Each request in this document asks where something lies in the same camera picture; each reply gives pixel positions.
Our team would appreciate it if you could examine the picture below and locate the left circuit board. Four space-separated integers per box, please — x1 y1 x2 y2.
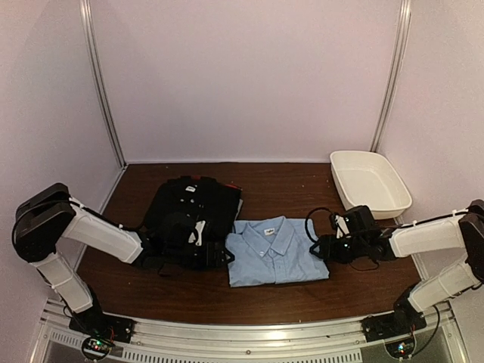
81 337 113 360

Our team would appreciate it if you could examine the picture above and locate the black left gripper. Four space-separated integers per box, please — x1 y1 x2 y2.
165 242 235 271

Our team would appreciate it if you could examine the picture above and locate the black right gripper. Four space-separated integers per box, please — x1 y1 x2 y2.
310 234 367 264

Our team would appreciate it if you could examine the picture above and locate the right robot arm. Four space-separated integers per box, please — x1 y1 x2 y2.
309 199 483 334

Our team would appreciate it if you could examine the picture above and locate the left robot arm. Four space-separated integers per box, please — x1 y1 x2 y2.
11 183 234 336

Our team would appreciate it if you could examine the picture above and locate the right circuit board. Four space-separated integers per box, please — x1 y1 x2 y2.
384 338 416 360

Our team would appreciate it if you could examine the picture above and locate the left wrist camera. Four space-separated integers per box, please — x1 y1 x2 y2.
188 220 206 247

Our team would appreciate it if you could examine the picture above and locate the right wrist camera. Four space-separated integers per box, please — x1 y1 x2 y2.
330 213 349 239

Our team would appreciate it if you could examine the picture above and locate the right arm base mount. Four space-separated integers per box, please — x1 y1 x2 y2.
361 302 427 342

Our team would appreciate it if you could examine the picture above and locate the circuit board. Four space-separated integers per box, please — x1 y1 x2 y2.
384 338 416 360
81 337 113 360

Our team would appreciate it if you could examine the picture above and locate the white plastic tub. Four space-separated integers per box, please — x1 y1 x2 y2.
330 150 412 220

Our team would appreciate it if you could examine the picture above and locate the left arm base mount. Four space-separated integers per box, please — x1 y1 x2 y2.
69 302 135 343

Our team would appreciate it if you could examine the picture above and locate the red black plaid shirt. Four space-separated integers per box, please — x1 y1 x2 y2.
224 184 242 192

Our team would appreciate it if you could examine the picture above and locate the front aluminium frame rail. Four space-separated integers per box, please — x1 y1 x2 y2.
29 298 470 363

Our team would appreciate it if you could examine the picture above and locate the light blue long sleeve shirt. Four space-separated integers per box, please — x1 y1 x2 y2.
225 216 330 287

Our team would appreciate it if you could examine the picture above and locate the grey shirt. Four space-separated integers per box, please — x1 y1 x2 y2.
234 199 244 221

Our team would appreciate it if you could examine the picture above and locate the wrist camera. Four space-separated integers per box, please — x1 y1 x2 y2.
188 220 206 247
330 213 349 239

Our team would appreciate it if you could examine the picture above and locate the right black camera cable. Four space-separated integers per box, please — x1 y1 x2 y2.
304 206 336 243

